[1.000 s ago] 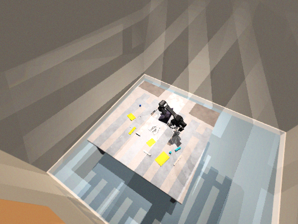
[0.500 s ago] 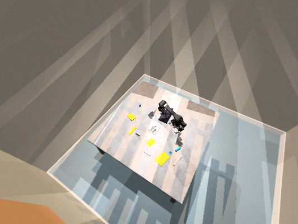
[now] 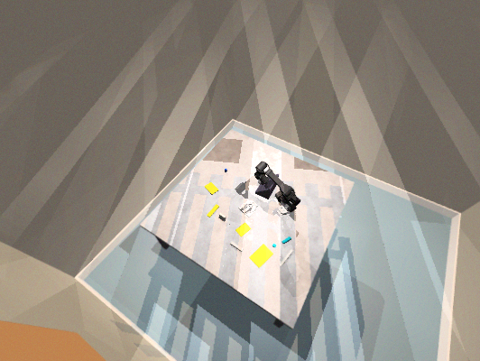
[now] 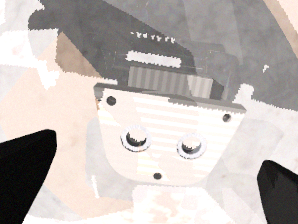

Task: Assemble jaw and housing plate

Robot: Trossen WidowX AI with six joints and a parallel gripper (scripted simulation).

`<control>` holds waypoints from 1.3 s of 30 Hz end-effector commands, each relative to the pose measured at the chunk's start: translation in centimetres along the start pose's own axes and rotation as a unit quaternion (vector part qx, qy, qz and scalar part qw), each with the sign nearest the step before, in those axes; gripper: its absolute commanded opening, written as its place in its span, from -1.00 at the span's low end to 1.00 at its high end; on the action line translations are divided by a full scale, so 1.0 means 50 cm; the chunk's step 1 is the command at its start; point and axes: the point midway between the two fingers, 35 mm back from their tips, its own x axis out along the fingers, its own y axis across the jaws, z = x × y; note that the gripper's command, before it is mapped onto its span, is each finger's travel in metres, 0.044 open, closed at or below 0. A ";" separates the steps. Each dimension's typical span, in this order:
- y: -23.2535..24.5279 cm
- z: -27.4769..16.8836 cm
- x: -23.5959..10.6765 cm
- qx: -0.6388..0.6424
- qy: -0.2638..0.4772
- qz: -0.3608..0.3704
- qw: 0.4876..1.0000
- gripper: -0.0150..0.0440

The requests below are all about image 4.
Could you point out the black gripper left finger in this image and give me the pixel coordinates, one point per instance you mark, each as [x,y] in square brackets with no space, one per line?
[24,164]

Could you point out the white plate with holes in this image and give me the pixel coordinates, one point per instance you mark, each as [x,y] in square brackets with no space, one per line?
[167,118]

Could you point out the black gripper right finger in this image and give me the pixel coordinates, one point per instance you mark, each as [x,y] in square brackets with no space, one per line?
[278,188]

